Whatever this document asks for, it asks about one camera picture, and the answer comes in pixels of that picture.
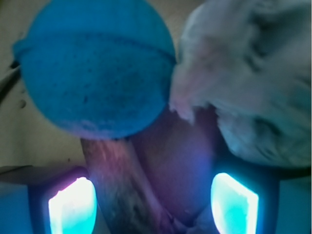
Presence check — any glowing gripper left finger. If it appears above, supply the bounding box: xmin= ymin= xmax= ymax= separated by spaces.
xmin=28 ymin=167 xmax=98 ymax=234

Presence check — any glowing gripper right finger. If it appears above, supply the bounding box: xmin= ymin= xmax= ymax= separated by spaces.
xmin=210 ymin=168 xmax=281 ymax=234

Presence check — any dark brown wood chip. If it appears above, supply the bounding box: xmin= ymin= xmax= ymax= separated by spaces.
xmin=80 ymin=138 xmax=187 ymax=234

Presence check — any blue ball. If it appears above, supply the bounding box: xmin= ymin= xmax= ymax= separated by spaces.
xmin=12 ymin=0 xmax=176 ymax=139

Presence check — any crumpled white tissue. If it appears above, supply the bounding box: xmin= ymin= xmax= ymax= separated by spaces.
xmin=169 ymin=0 xmax=312 ymax=168

